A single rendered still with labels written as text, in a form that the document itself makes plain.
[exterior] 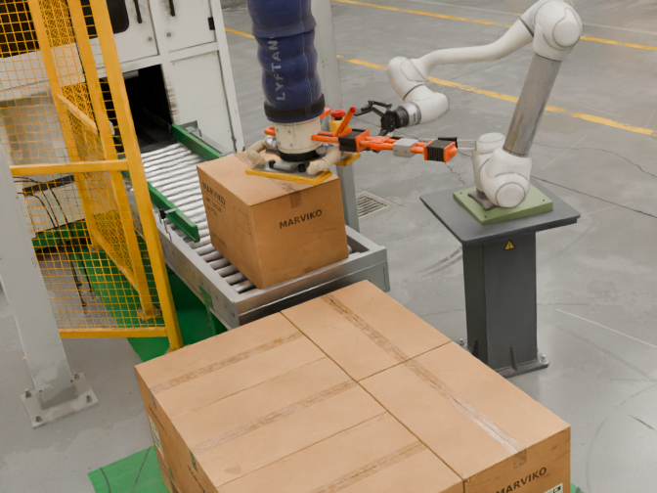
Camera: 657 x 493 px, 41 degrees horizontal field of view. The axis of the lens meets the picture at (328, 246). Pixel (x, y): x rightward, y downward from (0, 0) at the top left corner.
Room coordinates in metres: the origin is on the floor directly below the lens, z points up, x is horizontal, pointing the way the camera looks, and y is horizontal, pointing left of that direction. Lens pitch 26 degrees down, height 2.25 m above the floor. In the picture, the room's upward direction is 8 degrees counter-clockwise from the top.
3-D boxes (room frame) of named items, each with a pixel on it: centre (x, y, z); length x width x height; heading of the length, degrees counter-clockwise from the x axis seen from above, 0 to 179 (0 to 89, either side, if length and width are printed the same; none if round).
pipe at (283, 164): (3.13, 0.06, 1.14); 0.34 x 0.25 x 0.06; 52
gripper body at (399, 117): (3.13, -0.30, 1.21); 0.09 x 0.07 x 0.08; 121
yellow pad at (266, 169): (3.05, 0.11, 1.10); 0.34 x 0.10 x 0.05; 52
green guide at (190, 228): (4.40, 0.98, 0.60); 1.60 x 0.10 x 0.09; 26
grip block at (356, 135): (2.97, -0.14, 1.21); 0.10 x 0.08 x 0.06; 142
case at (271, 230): (3.47, 0.23, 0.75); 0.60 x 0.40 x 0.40; 25
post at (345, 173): (3.88, -0.12, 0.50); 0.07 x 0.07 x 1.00; 26
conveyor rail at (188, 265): (4.06, 0.88, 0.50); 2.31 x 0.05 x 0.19; 26
